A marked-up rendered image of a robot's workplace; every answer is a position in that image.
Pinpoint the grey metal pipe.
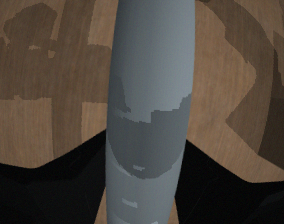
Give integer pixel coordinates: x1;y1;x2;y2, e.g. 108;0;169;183
105;0;195;224

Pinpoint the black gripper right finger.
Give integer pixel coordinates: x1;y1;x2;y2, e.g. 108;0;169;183
174;140;284;224

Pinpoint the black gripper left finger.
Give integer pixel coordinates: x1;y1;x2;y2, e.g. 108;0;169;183
0;128;106;224

